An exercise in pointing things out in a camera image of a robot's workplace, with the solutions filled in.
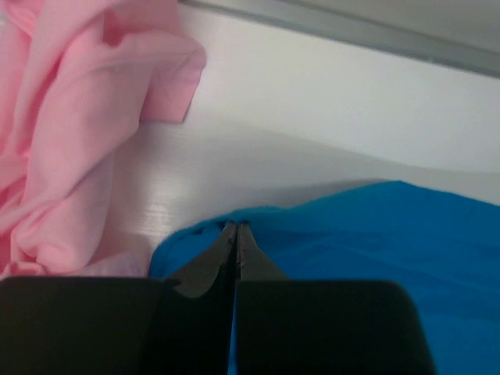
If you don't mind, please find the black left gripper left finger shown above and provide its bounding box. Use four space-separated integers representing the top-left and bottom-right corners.
1 223 238 374

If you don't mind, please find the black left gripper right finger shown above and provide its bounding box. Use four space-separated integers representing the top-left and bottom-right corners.
234 223 435 374

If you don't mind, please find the blue t shirt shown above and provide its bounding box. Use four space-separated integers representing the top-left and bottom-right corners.
148 181 499 374

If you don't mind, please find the pink t shirt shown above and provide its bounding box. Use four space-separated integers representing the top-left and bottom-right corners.
1 1 206 277

